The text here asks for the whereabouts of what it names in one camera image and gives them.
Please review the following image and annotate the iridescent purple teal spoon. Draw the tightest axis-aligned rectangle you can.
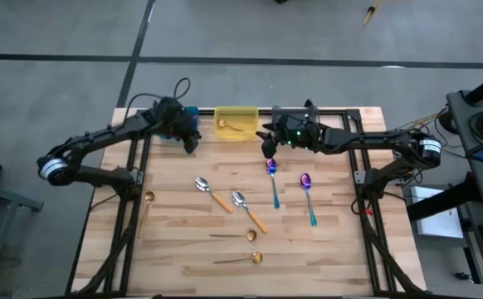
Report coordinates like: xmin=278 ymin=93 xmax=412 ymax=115
xmin=300 ymin=172 xmax=319 ymax=228
xmin=266 ymin=158 xmax=281 ymax=210

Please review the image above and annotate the white box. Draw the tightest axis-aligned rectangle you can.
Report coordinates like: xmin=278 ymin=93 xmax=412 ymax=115
xmin=409 ymin=185 xmax=466 ymax=240

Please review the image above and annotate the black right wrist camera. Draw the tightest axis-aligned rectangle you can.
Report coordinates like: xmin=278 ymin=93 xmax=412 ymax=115
xmin=261 ymin=139 xmax=280 ymax=159

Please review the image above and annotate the grey equipment cart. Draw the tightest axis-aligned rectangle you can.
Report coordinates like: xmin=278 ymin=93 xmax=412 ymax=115
xmin=446 ymin=89 xmax=483 ymax=204

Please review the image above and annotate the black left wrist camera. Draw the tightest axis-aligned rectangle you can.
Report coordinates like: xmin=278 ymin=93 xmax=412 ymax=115
xmin=182 ymin=131 xmax=203 ymax=154

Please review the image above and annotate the black aluminium table frame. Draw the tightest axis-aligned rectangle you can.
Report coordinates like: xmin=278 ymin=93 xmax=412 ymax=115
xmin=69 ymin=99 xmax=423 ymax=299

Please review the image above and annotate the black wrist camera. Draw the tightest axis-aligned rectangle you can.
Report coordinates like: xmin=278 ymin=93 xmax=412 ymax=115
xmin=261 ymin=139 xmax=280 ymax=159
xmin=182 ymin=131 xmax=203 ymax=154

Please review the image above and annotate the silver spoon wooden handle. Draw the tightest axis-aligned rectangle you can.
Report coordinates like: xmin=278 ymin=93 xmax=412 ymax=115
xmin=194 ymin=176 xmax=235 ymax=214
xmin=231 ymin=191 xmax=269 ymax=234

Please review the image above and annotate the yellow plastic bin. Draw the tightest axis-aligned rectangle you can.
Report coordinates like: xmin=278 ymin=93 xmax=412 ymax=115
xmin=213 ymin=105 xmax=260 ymax=141

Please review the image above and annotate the grey plastic bin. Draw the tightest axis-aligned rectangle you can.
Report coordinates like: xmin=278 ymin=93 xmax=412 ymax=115
xmin=271 ymin=105 xmax=321 ymax=125

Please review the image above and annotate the black camera cable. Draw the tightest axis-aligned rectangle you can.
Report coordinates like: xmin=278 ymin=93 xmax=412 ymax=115
xmin=123 ymin=76 xmax=193 ymax=122

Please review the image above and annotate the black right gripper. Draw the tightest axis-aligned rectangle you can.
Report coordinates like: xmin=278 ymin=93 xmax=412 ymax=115
xmin=256 ymin=114 xmax=324 ymax=150

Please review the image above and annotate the grey metal side table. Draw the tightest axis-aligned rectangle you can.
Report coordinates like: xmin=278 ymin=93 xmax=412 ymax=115
xmin=0 ymin=178 xmax=46 ymax=298

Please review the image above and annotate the blue plastic bin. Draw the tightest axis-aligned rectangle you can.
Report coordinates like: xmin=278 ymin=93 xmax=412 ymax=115
xmin=158 ymin=105 xmax=202 ymax=142

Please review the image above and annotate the yellow hanging cord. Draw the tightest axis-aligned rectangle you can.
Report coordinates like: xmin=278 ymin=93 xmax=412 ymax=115
xmin=362 ymin=0 xmax=383 ymax=27

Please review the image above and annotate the gold spoon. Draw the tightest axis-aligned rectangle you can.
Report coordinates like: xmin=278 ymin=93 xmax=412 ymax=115
xmin=138 ymin=190 xmax=156 ymax=238
xmin=212 ymin=251 xmax=264 ymax=266
xmin=208 ymin=228 xmax=258 ymax=243
xmin=217 ymin=119 xmax=245 ymax=132

